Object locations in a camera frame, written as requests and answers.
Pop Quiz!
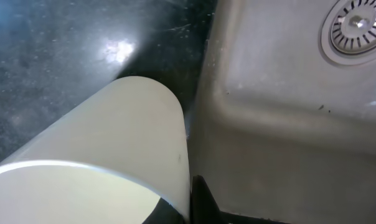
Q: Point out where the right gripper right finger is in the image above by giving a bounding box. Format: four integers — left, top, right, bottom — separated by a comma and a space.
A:
190, 174, 230, 224

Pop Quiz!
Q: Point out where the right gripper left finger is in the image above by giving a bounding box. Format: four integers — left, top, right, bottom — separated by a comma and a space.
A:
141, 196, 187, 224

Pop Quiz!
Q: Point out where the white cup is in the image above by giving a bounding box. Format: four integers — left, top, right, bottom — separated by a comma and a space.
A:
0, 75, 191, 224

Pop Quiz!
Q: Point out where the steel sink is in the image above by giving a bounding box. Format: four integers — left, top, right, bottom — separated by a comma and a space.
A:
187, 0, 376, 224

